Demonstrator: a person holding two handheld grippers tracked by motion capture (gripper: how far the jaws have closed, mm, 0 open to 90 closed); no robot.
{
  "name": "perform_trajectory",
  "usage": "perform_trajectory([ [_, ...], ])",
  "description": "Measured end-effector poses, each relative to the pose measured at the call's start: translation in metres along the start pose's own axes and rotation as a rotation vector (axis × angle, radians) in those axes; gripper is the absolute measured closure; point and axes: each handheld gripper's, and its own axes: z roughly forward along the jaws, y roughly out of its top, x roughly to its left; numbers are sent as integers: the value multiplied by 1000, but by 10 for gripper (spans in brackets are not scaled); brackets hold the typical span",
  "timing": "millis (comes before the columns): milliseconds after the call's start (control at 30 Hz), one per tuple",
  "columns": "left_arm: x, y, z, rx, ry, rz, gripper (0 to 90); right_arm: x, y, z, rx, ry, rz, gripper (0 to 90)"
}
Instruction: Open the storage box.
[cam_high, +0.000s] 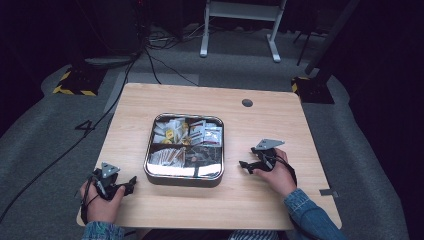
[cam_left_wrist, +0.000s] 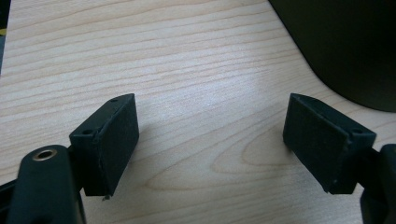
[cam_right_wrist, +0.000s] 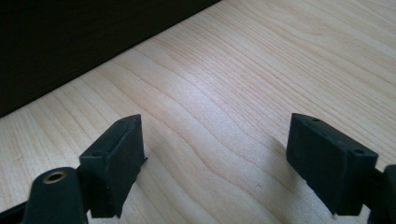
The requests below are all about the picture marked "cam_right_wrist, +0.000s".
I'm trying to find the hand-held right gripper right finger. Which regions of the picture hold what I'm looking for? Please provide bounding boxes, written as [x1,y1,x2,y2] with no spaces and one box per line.
[286,112,379,217]

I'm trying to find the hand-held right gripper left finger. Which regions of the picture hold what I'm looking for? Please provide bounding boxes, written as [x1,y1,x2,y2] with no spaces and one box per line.
[78,114,149,219]

